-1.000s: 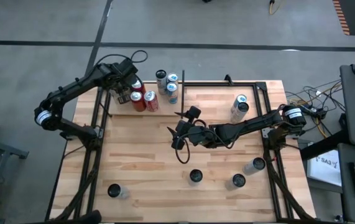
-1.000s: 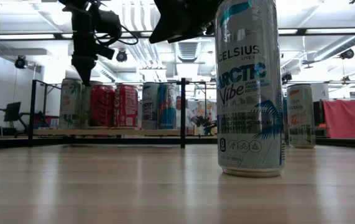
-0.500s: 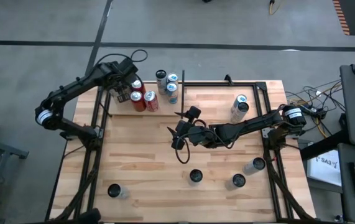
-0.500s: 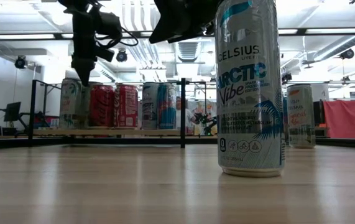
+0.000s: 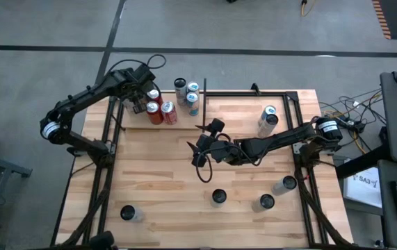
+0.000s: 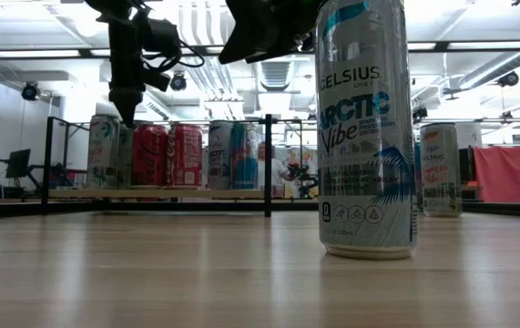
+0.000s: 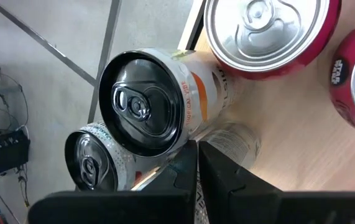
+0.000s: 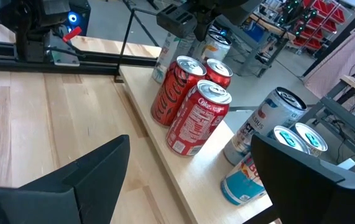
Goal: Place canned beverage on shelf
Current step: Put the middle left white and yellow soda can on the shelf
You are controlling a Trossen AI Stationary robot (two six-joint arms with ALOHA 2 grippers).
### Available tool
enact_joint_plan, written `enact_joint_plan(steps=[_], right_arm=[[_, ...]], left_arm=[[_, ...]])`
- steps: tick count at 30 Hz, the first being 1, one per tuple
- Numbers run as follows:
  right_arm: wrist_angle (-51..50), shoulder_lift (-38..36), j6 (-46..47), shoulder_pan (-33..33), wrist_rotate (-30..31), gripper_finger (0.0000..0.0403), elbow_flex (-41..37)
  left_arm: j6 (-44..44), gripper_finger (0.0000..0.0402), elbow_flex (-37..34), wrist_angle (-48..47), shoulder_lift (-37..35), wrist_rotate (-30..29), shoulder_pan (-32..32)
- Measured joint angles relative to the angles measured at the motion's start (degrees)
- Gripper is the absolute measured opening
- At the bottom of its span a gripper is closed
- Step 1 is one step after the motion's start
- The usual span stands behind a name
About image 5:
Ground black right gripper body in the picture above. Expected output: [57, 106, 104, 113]
[191, 118, 246, 168]

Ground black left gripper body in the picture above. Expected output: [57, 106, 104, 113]
[114, 64, 158, 115]

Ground red Coca-Cola can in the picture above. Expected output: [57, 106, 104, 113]
[160, 101, 179, 126]
[147, 88, 164, 105]

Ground red Coke Zero Sugar can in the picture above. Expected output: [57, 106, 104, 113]
[145, 101, 163, 126]

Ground silver Celsius energy drink can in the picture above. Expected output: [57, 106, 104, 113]
[210, 188, 227, 208]
[173, 77, 188, 107]

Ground wooden shelf board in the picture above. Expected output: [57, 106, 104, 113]
[122, 91, 206, 130]

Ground black power strip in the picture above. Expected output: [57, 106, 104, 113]
[335, 116, 357, 128]

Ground person's head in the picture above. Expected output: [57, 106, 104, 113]
[89, 231, 115, 250]

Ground black desk leg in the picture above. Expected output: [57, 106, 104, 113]
[335, 142, 394, 178]

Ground white SA3 paper sign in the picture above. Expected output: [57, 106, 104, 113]
[343, 166, 383, 209]

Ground grey metal side table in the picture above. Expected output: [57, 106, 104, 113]
[0, 149, 33, 250]

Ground black looped camera cable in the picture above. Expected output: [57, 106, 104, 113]
[195, 152, 213, 184]
[107, 53, 167, 76]

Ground black shelf side post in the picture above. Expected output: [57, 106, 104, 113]
[202, 78, 208, 132]

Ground black clamp bracket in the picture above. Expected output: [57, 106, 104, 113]
[250, 82, 264, 97]

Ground tangle of floor cables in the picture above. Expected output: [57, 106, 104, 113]
[318, 88, 385, 156]

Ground black braided cable sleeve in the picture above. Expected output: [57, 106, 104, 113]
[295, 169, 354, 248]
[58, 173, 114, 248]

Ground yellow floor cable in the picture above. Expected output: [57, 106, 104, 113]
[300, 0, 319, 17]

